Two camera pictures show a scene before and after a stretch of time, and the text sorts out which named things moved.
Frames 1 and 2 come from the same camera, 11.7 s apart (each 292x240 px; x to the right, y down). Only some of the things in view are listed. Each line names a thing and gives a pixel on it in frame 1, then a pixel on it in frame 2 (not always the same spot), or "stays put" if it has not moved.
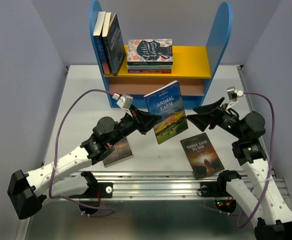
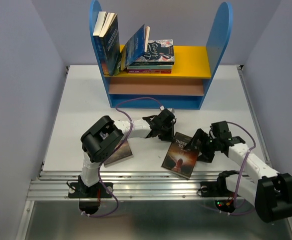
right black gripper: [202, 120] → [204, 155]
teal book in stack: [149, 67] stays put
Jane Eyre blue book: [99, 43] stays put
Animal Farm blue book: [167, 102] → [136, 46]
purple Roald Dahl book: [149, 71] stays put
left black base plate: [106, 191] stays put
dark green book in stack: [149, 63] stays put
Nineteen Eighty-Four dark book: [114, 43] stays put
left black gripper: [147, 120] → [170, 136]
